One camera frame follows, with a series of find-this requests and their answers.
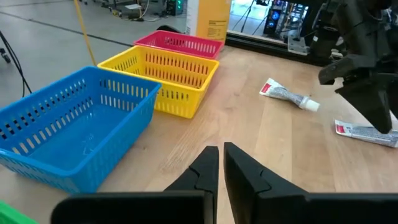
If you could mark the black tripod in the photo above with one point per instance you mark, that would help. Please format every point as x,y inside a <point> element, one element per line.
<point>247,15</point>

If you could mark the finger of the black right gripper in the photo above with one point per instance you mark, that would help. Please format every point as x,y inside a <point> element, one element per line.
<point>351,67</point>
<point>373,102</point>

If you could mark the green plastic basket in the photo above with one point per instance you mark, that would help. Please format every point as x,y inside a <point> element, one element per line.
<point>12,216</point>

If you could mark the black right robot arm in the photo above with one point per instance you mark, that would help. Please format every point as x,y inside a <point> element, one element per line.
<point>325,40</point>

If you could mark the yellow plastic basket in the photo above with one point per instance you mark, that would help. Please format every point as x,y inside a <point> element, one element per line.
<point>174,93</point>

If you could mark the yellow and white canister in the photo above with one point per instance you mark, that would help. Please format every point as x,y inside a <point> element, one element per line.
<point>214,18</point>

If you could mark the grey metal bracket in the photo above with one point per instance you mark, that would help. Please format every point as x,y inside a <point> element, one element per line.
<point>297,45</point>

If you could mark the black computer tower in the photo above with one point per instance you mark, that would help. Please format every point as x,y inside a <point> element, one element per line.
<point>280,18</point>

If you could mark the red plastic basket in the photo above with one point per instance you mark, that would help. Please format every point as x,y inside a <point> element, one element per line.
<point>186,51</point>

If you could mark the blue plastic basket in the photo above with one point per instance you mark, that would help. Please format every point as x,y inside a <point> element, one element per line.
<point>71,140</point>

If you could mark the white toothpaste tube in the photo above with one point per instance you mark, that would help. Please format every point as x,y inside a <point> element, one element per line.
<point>367,133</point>
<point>286,95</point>

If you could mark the black table frame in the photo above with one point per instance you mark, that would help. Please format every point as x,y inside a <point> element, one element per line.
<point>264,45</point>

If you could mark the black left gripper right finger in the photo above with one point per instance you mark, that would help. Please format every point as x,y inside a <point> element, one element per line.
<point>242,180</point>

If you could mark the device with green light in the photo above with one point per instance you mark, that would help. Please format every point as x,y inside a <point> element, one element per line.
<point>175,7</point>

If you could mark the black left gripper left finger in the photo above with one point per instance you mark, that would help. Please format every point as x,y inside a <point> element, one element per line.
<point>206,174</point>

